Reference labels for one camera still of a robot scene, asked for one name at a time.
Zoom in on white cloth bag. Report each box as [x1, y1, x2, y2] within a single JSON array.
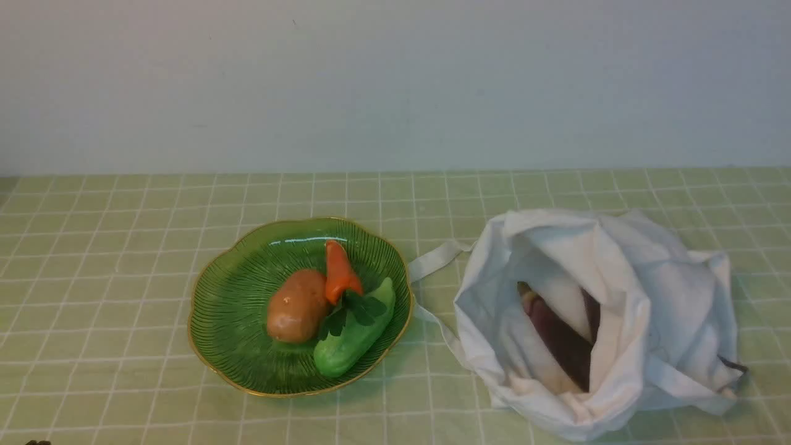
[[408, 209, 748, 441]]

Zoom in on orange carrot with leaves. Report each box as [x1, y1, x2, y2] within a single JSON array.
[[318, 239, 387, 341]]

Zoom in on brown potato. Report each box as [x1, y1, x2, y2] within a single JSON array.
[[266, 269, 330, 344]]

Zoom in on green cucumber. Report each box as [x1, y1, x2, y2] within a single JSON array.
[[313, 277, 396, 378]]

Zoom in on green glass leaf plate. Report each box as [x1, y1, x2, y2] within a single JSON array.
[[187, 218, 415, 398]]

